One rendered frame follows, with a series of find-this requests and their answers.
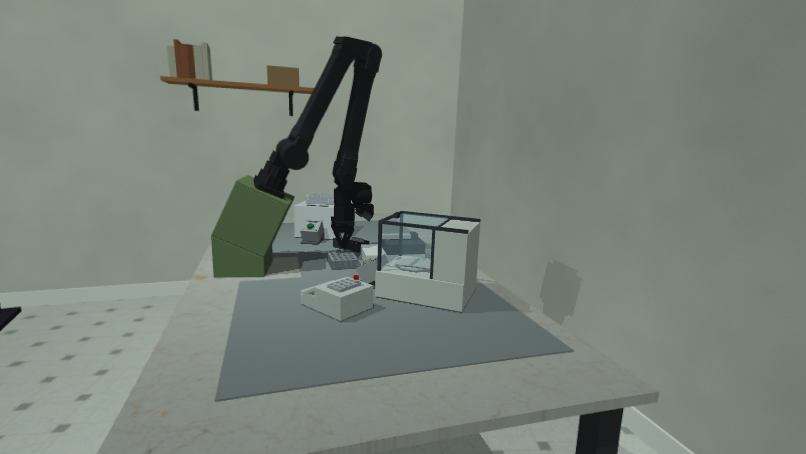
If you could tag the grey bench mat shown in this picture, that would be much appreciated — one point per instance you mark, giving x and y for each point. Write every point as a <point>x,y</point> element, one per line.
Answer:
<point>277,344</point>

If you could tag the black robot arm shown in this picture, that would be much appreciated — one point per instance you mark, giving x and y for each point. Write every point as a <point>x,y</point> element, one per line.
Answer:
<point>272,179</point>

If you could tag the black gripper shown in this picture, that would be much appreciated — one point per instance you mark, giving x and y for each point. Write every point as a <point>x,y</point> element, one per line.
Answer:
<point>337,227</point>

